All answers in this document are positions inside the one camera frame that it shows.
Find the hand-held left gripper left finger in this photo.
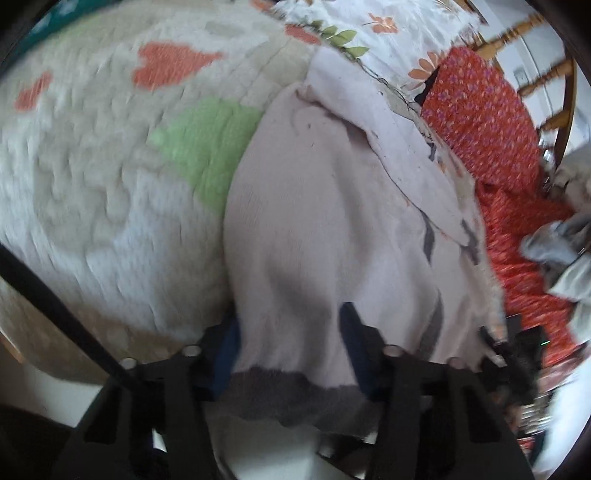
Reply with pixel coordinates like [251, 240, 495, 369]
[60, 318, 242, 480]

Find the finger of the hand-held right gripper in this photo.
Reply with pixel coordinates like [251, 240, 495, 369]
[478, 325, 509, 370]

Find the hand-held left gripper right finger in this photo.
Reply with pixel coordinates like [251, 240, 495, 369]
[338, 302, 536, 480]

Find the light pink garment grey trim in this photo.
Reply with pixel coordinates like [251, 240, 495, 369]
[223, 46, 509, 438]

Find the grey crumpled cloth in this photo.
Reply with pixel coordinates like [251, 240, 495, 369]
[519, 148, 591, 343]

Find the red floral cloth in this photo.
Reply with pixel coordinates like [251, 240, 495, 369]
[419, 46, 583, 366]

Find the white fluffy heart-print blanket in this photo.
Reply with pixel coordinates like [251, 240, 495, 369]
[0, 0, 315, 385]

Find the wooden chair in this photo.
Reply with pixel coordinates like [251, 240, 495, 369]
[462, 10, 581, 163]

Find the white floral bed sheet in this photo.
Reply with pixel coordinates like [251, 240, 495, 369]
[252, 0, 485, 108]

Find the teal cloth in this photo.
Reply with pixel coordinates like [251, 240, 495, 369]
[13, 0, 71, 52]

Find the black cable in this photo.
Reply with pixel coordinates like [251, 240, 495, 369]
[0, 244, 140, 389]

